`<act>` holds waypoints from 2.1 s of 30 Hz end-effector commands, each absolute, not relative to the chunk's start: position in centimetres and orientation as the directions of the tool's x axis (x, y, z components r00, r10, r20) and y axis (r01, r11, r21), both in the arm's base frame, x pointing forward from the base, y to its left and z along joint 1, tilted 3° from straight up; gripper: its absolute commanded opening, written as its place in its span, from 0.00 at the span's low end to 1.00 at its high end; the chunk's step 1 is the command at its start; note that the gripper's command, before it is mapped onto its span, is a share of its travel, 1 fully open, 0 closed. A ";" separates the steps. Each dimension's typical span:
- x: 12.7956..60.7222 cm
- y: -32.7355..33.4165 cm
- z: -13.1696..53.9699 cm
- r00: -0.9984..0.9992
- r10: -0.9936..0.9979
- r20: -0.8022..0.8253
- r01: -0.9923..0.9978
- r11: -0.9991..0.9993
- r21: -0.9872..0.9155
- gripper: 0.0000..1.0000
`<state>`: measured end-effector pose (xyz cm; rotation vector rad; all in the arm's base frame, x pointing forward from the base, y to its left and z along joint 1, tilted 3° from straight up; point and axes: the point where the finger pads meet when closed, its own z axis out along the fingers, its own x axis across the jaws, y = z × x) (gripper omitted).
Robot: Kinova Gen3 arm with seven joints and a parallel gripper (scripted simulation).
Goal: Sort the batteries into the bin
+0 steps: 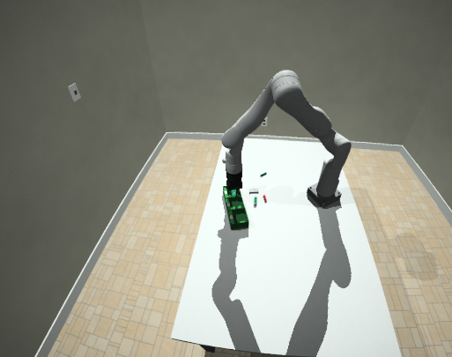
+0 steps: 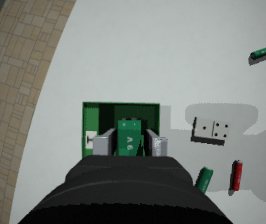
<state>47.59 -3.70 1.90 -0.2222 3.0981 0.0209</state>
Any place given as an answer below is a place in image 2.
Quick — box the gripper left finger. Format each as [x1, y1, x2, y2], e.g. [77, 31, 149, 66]
[93, 129, 117, 155]

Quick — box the white domino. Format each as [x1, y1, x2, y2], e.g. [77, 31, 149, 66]
[192, 117, 231, 141]

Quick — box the green bin rack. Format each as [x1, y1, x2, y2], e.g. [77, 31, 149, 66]
[82, 102, 160, 159]

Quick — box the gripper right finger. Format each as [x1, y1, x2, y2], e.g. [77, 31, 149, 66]
[144, 130, 168, 156]

